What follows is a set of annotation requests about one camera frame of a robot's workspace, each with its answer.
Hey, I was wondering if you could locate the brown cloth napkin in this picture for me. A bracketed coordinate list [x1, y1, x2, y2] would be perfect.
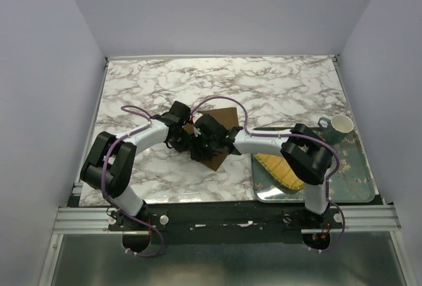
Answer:
[183, 107, 239, 171]

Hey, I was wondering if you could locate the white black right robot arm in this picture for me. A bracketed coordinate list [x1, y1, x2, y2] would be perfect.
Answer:
[190, 114, 338, 228]

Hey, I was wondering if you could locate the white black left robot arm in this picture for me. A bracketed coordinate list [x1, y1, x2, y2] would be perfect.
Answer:
[80, 101, 191, 230]

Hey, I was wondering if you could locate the teal mug white inside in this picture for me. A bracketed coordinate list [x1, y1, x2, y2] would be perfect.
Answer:
[318, 114, 354, 144]

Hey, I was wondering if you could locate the yellow bamboo mat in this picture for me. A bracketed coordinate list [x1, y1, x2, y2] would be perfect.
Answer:
[255, 154, 305, 190]

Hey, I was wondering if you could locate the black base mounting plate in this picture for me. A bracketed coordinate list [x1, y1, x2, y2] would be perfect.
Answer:
[108, 201, 342, 246]

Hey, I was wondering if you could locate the teal floral metal tray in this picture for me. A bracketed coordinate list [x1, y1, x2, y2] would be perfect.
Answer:
[251, 130, 376, 204]

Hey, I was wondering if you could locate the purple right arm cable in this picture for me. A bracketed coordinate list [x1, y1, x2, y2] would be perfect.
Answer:
[189, 96, 346, 254]

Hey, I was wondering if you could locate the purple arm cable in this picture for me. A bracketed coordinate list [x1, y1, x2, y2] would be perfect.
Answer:
[102, 105, 166, 258]
[189, 96, 346, 254]

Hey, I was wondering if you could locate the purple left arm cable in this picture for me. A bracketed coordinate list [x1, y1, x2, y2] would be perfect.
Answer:
[102, 105, 166, 258]

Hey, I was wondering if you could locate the aluminium frame rail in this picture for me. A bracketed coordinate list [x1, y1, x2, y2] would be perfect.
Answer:
[53, 203, 401, 235]

